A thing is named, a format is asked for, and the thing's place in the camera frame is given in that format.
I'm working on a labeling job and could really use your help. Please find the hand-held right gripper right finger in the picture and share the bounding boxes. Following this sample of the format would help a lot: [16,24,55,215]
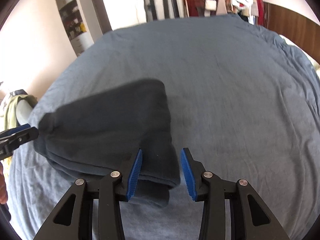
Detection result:
[180,147,290,240]

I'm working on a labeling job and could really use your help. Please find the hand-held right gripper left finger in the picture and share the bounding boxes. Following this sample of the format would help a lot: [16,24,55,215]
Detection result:
[32,149,143,240]

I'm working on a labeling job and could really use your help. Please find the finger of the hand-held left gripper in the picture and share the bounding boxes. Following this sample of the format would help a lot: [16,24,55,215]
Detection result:
[9,127,39,148]
[0,124,30,139]

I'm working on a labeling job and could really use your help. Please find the black pants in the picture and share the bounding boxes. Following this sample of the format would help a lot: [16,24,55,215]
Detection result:
[35,79,182,208]

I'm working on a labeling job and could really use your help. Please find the person's left hand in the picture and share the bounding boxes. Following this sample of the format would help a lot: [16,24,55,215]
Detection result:
[0,165,7,204]

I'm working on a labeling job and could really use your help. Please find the green cloth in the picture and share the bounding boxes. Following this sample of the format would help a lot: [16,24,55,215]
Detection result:
[3,95,38,132]

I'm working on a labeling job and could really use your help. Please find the grey chair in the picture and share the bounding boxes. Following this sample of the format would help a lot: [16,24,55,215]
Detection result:
[16,97,38,126]

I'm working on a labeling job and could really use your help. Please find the blue bed blanket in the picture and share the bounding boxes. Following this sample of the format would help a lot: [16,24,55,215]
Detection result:
[7,12,320,240]

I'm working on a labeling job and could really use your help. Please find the dark door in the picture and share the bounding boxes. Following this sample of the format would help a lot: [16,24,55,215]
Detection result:
[88,0,113,33]

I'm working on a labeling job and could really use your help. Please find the white wavy floor mirror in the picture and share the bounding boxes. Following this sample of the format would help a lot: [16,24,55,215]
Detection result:
[134,0,150,24]

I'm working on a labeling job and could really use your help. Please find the black tapered stand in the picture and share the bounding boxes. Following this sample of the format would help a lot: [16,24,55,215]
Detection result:
[161,0,180,20]

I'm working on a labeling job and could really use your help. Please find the wooden headboard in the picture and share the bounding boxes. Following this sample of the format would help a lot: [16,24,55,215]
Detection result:
[262,2,320,63]

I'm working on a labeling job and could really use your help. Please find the arched wall shelf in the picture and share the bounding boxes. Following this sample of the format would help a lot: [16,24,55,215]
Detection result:
[54,0,95,57]

